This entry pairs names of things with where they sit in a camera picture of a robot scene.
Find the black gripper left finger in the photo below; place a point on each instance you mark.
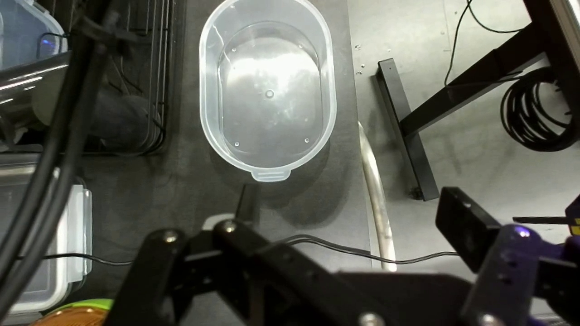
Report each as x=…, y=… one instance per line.
x=241, y=283

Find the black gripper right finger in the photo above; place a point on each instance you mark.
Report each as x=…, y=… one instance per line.
x=518, y=278

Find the green plastic bowl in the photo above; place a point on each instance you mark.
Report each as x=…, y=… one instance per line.
x=96, y=302

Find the clear plastic oval bowl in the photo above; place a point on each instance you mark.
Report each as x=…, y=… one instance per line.
x=268, y=97

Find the stainless steel dishwasher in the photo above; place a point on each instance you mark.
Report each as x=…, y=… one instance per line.
x=375, y=193

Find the small clear lidded container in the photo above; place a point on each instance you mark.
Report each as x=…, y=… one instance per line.
x=59, y=242

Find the black equipment stand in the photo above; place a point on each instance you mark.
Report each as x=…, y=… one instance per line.
x=458, y=92

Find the bluish clear container lids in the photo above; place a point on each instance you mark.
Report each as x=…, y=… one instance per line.
x=23, y=37

